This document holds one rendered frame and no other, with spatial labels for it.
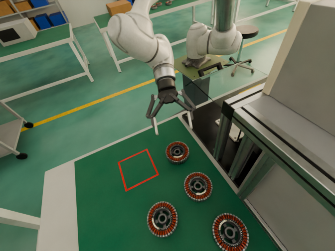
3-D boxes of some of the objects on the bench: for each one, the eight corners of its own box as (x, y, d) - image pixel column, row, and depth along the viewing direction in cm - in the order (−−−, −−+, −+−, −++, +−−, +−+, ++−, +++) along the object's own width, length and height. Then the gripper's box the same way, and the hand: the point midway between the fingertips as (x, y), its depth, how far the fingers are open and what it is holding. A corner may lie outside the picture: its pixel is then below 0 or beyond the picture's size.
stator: (166, 197, 63) (165, 194, 60) (184, 222, 56) (184, 220, 54) (143, 216, 60) (140, 214, 57) (159, 246, 53) (157, 245, 50)
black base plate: (182, 117, 91) (181, 114, 89) (265, 79, 103) (266, 76, 102) (238, 189, 62) (240, 188, 60) (347, 125, 74) (350, 122, 72)
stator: (165, 146, 79) (164, 142, 76) (186, 143, 79) (186, 139, 76) (167, 167, 72) (166, 163, 69) (191, 163, 71) (191, 159, 69)
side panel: (236, 194, 60) (264, 153, 36) (242, 190, 61) (274, 147, 37) (307, 288, 43) (454, 328, 19) (314, 282, 43) (467, 313, 19)
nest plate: (215, 122, 83) (215, 120, 82) (237, 111, 86) (238, 109, 85) (234, 142, 73) (235, 140, 72) (259, 129, 76) (259, 127, 75)
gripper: (194, 80, 68) (204, 128, 63) (138, 90, 69) (144, 138, 64) (196, 71, 60) (207, 124, 56) (134, 83, 61) (140, 136, 57)
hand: (173, 129), depth 60 cm, fingers open, 13 cm apart
